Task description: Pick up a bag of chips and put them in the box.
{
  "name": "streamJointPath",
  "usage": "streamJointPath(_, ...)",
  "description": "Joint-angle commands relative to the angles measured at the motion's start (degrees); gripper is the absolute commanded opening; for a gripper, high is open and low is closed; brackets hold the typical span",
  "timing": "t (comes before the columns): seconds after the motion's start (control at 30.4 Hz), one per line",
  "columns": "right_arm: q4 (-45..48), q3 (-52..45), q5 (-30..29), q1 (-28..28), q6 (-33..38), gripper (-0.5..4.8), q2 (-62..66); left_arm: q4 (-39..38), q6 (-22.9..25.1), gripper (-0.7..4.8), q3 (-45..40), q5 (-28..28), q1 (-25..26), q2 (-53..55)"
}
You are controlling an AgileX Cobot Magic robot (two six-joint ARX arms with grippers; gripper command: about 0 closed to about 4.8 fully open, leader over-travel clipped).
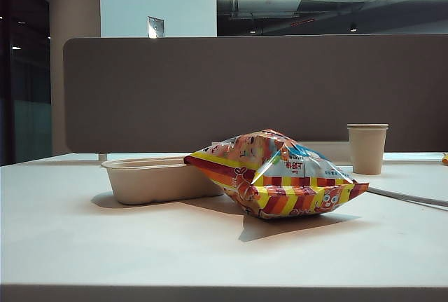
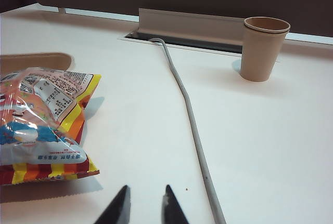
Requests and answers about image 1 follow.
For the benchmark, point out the beige paper cup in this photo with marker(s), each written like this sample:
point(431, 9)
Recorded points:
point(367, 151)

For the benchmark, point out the brown desk divider panel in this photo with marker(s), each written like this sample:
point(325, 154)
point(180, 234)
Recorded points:
point(210, 88)

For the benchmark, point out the beige pulp food box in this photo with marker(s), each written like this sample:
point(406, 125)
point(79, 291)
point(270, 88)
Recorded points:
point(150, 183)

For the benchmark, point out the black ceiling spotlight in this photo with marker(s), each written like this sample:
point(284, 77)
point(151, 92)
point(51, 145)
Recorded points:
point(353, 28)

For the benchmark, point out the silver metal wall plate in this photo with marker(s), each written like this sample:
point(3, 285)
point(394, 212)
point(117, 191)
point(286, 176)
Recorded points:
point(155, 28)

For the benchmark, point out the small yellow object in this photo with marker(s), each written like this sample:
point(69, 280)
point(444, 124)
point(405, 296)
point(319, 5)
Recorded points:
point(444, 159)

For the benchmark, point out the white divider foot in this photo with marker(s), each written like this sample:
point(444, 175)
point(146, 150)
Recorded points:
point(102, 157)

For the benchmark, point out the orange yellow striped chips bag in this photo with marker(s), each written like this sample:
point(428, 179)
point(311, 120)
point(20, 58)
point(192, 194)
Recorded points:
point(280, 176)

